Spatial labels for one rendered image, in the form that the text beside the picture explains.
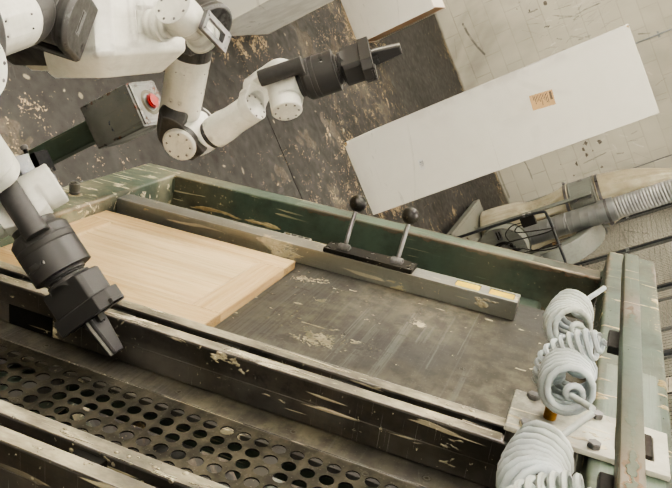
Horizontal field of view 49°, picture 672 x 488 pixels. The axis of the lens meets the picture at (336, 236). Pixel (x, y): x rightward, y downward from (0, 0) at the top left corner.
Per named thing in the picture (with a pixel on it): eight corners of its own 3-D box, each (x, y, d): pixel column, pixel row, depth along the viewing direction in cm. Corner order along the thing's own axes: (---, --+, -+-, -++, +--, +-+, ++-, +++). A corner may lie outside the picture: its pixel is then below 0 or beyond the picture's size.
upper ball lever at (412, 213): (388, 266, 156) (405, 208, 158) (405, 271, 155) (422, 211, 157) (385, 263, 153) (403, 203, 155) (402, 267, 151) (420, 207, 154)
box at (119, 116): (105, 104, 203) (154, 79, 196) (123, 144, 205) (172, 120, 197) (76, 108, 193) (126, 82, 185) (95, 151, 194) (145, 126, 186)
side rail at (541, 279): (183, 209, 203) (186, 171, 200) (591, 314, 170) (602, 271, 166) (171, 214, 198) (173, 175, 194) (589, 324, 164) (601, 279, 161)
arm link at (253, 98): (306, 98, 154) (259, 128, 160) (299, 65, 158) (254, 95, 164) (286, 86, 149) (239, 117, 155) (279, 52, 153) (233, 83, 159)
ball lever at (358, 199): (336, 253, 160) (354, 196, 162) (352, 257, 159) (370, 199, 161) (332, 249, 156) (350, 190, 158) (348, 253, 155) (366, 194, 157)
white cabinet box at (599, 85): (369, 131, 592) (628, 23, 504) (396, 197, 599) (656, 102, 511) (343, 142, 537) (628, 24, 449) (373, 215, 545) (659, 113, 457)
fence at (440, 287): (129, 209, 179) (129, 193, 178) (516, 312, 150) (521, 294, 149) (116, 213, 174) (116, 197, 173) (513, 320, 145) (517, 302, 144)
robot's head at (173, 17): (148, -12, 123) (193, -14, 120) (180, 20, 133) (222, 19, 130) (139, 24, 122) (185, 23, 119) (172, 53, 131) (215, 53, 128)
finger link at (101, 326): (109, 357, 106) (85, 321, 106) (123, 348, 109) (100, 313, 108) (116, 352, 105) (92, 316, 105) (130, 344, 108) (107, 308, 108)
